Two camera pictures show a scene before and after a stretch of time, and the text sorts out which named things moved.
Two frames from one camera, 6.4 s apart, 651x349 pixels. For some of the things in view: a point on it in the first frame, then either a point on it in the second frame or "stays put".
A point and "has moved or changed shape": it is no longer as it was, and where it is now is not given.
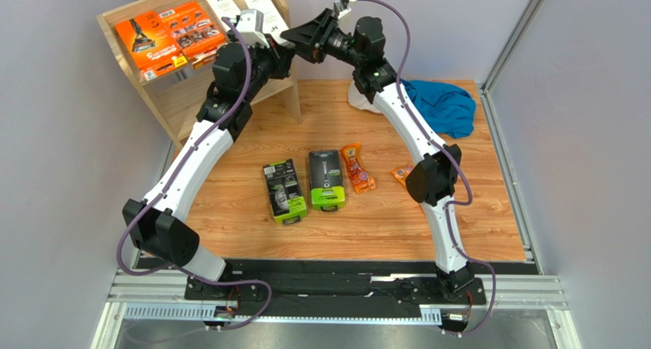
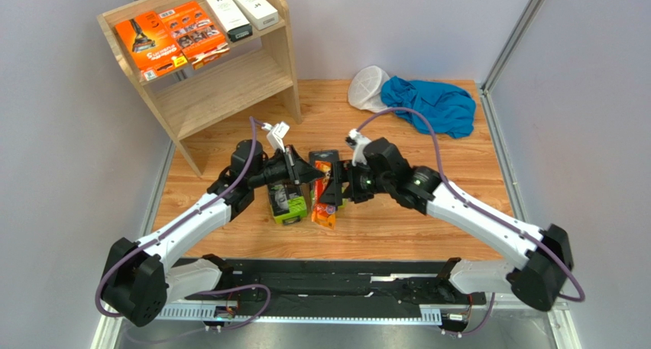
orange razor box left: (150, 46) stays put
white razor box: (221, 5) stays put
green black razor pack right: (326, 184) stays put
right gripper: (319, 35) -> (347, 182)
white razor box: (273, 24) -> (251, 4)
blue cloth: (450, 109) stays put
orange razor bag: (362, 180) has moved or changed shape
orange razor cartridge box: (195, 33) stays put
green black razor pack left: (287, 202) stays put
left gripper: (280, 57) -> (297, 169)
